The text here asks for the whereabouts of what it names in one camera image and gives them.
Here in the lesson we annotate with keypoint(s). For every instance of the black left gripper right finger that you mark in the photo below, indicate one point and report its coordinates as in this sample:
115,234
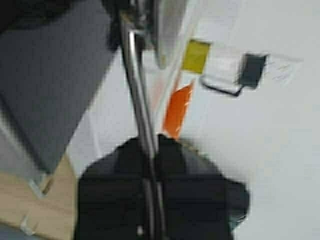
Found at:
200,203

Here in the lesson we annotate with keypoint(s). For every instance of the steel drawer handle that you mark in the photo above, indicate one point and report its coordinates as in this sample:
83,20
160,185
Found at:
25,228

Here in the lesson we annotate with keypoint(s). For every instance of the wooden cabinet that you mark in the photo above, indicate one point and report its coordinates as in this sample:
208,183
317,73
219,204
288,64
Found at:
55,213

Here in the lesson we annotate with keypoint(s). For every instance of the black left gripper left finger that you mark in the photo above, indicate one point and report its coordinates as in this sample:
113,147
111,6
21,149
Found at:
116,197

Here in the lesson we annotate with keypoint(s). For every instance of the orange plastic bowl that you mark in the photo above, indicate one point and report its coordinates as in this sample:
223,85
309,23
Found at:
176,110

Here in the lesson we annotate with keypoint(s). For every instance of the stainless steel stove range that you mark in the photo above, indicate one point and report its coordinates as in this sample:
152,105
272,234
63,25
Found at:
53,57

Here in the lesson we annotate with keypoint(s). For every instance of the glass oil bottle black lid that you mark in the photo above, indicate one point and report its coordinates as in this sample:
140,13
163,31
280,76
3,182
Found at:
195,56

